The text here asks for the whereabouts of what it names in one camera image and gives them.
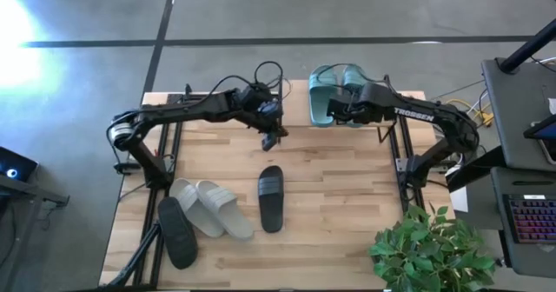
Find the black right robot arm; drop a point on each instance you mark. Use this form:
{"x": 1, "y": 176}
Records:
{"x": 417, "y": 114}

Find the backlit rainbow keyboard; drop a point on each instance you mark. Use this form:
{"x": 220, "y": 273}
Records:
{"x": 534, "y": 220}

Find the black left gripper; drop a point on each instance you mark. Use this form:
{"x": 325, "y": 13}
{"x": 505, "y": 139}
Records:
{"x": 267, "y": 120}

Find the black device with blue light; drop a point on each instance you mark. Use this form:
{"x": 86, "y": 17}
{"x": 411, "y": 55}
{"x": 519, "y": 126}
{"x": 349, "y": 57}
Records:
{"x": 21, "y": 163}

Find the black desk pole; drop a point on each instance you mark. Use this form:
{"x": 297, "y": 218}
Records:
{"x": 527, "y": 46}

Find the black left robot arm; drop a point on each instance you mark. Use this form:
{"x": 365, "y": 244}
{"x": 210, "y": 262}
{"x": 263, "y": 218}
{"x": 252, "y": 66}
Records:
{"x": 195, "y": 109}

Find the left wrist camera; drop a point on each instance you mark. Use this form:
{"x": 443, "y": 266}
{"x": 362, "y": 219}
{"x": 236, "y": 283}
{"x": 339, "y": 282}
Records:
{"x": 270, "y": 108}

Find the white paper sheet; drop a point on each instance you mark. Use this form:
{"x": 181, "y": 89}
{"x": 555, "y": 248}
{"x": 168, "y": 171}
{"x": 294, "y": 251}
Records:
{"x": 459, "y": 201}

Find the grey side stand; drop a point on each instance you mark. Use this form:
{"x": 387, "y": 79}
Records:
{"x": 26, "y": 190}

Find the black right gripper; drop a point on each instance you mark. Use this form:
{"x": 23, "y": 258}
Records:
{"x": 367, "y": 105}

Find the black aluminium extrusion frame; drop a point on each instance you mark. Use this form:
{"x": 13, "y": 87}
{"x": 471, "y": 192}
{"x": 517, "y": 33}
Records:
{"x": 178, "y": 97}

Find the black tablet with blue screen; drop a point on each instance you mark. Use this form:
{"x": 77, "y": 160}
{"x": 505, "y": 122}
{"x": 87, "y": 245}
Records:
{"x": 548, "y": 132}

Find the teal slide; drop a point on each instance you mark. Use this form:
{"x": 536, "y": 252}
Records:
{"x": 319, "y": 105}
{"x": 354, "y": 77}

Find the grey slide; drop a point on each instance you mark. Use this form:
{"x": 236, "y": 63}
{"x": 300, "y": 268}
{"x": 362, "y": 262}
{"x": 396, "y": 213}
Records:
{"x": 187, "y": 201}
{"x": 226, "y": 214}

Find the green leafy plant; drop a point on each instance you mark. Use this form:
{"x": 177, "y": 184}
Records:
{"x": 430, "y": 250}

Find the grey desk with pole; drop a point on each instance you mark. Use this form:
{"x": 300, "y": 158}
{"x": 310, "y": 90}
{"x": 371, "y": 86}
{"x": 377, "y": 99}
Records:
{"x": 512, "y": 109}

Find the grey keyboard desk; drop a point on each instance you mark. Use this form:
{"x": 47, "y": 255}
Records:
{"x": 521, "y": 261}

